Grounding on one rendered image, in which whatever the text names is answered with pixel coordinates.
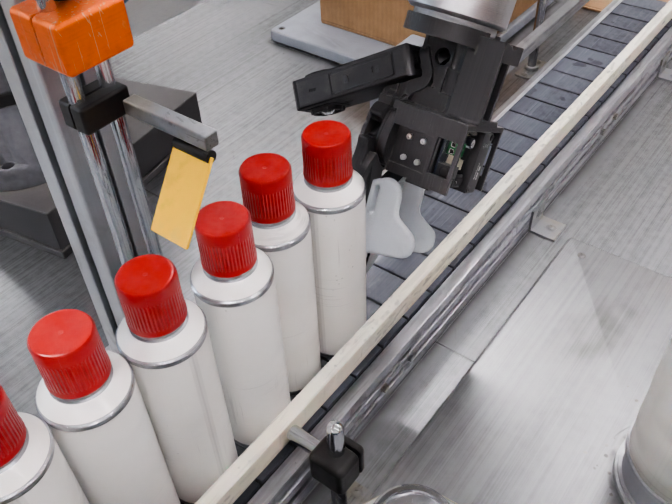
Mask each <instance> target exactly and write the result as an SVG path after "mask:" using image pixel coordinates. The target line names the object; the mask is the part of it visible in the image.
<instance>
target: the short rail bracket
mask: <svg viewBox="0 0 672 504"><path fill-rule="evenodd" d="M326 434H327V436H324V437H323V439H322V440H321V441H320V442H319V443H318V444H317V446H316V447H315V448H314V449H313V450H312V451H311V453H310V455H309V461H310V470H311V475H312V477H313V478H314V479H316V480H317V481H319V482H320V483H321V484H323V485H324V486H326V487H327V488H329V489H330V490H331V500H332V504H347V490H348V489H349V488H350V487H351V485H352V484H353V483H354V481H355V480H356V479H357V478H358V476H359V473H361V472H362V471H363V469H364V449H363V447H362V446H361V445H360V444H358V443H357V442H355V441H354V440H352V439H350V438H349V437H347V436H346V435H344V426H343V424H342V423H341V422H340V421H338V420H333V421H330V422H329V423H328V424H327V427H326Z"/></svg>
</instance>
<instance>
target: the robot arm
mask: <svg viewBox="0 0 672 504"><path fill-rule="evenodd" d="M408 1H409V3H410V5H412V6H415V7H414V10H413V11H411V10H408V12H407V16H406V19H405V22H404V26H403V27H404V28H407V29H410V30H414V31H417V32H420V33H424V34H426V37H425V40H424V43H423V47H422V46H418V45H413V44H409V43H404V44H401V45H398V46H395V47H392V48H389V49H386V50H383V51H380V52H377V53H374V54H372V55H369V56H366V57H363V58H360V59H357V60H354V61H351V62H348V63H345V64H342V65H339V66H336V67H334V68H331V69H323V70H320V71H315V72H312V73H310V74H308V75H306V76H305V77H304V78H301V79H298V80H295V81H293V82H292V84H293V90H294V96H295V102H296V108H297V111H302V112H309V113H311V115H314V116H329V115H333V114H337V113H340V112H342V111H345V108H347V107H351V106H354V105H357V104H361V103H364V102H367V101H371V100H374V99H377V98H379V99H378V101H376V102H375V103H374V104H373V105H372V107H371V108H370V110H369V112H368V115H367V117H366V121H365V123H364V124H363V126H362V129H361V132H360V134H359V136H358V142H357V146H356V149H355V152H354V154H353V157H352V167H353V170H355V171H356V172H358V173H359V174H360V175H361V176H362V177H363V178H364V180H365V183H366V193H365V195H366V274H367V273H368V271H369V270H370V268H371V267H372V265H373V264H374V262H375V260H376V259H377V257H378V255H383V256H389V257H395V258H401V259H403V258H407V257H409V256H410V255H411V254H412V252H416V253H425V252H427V251H429V250H430V249H431V248H432V247H433V245H434V242H435V232H434V230H433V229H432V228H431V226H430V225H429V224H428V223H427V222H426V221H425V219H424V218H423V217H422V215H421V213H420V206H421V203H422V199H423V196H424V189H425V190H427V191H429V190H432V191H434V192H437V193H439V194H442V195H444V196H447V194H448V191H449V188H453V189H455V190H458V191H460V192H463V193H472V192H474V190H475V189H477V190H479V191H482V189H483V187H484V184H485V181H486V178H487V175H488V173H489V170H490V167H491V164H492V161H493V158H494V156H495V153H496V150H497V147H498V144H499V142H500V139H501V136H502V133H503V130H504V128H503V127H500V126H497V125H498V122H496V121H491V118H492V115H493V112H494V109H495V107H496V104H497V101H498V98H499V95H500V92H501V89H502V86H503V84H504V81H505V78H506V75H507V72H508V69H509V66H510V65H511V66H515V67H518V65H519V62H520V59H521V56H522V53H523V51H524V49H523V48H520V47H517V46H513V45H511V44H508V43H505V42H502V41H500V40H501V37H498V36H496V34H497V31H500V32H503V31H505V30H507V27H508V24H509V21H510V18H511V16H512V13H513V10H514V7H515V4H516V1H517V0H408ZM490 144H492V147H491V150H490V153H489V156H488V159H487V161H486V164H485V167H484V170H483V173H482V176H481V175H480V173H481V170H482V167H483V164H484V161H485V158H486V156H487V153H488V150H489V147H490ZM384 169H385V170H388V171H387V172H386V173H384V174H383V175H382V171H383V170H384ZM44 183H47V182H46V179H45V177H44V174H43V171H42V169H41V166H40V164H39V161H38V158H37V156H36V153H35V151H34V148H33V145H32V143H31V140H30V138H29V135H28V132H27V130H26V127H25V125H24V122H23V119H22V117H21V114H20V112H19V109H18V106H17V104H16V101H15V99H14V96H13V93H12V91H11V88H10V86H9V83H8V80H7V78H6V75H5V73H4V70H3V67H2V65H1V62H0V192H6V191H15V190H21V189H26V188H30V187H34V186H38V185H41V184H44Z"/></svg>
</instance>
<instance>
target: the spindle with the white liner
mask: <svg viewBox="0 0 672 504"><path fill-rule="evenodd" d="M613 475H614V481H615V485H616V488H617V491H618V493H619V495H620V497H621V499H622V501H623V502H624V504H672V335H671V338H670V341H669V343H668V346H667V349H666V351H665V353H664V355H663V357H662V359H661V361H660V363H659V365H658V367H657V370H656V372H655V374H654V377H653V380H652V382H651V385H650V388H649V390H648V392H647V394H646V397H645V399H644V401H643V403H642V405H641V407H640V409H639V412H638V415H637V418H636V419H635V420H634V421H633V422H632V424H631V426H630V428H629V430H628V432H627V436H626V440H625V441H624V442H623V443H622V444H621V446H620V448H619V449H618V452H617V454H616V457H615V460H614V466H613Z"/></svg>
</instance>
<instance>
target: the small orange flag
mask: <svg viewBox="0 0 672 504"><path fill-rule="evenodd" d="M172 146H173V148H172V152H171V156H170V160H169V163H168V167H167V171H166V174H165V178H164V182H163V186H162V189H161V193H160V197H159V201H158V204H157V208H156V212H155V215H154V219H153V223H152V227H151V230H152V231H154V232H156V233H157V234H159V235H161V236H163V237H164V238H166V239H168V240H170V241H172V242H173V243H175V244H177V245H179V246H181V247H182V248H184V249H186V250H187V249H188V248H189V245H190V241H191V238H192V234H193V231H194V227H195V224H196V220H197V216H198V213H199V209H200V206H201V202H202V199H203V195H204V192H205V188H206V185H207V181H208V178H209V174H210V171H211V167H212V164H213V162H214V161H215V159H216V152H215V151H214V150H212V149H211V150H209V151H205V150H203V149H200V148H198V147H196V146H194V145H192V144H190V143H187V142H185V141H183V140H181V139H179V138H177V137H174V138H173V140H172Z"/></svg>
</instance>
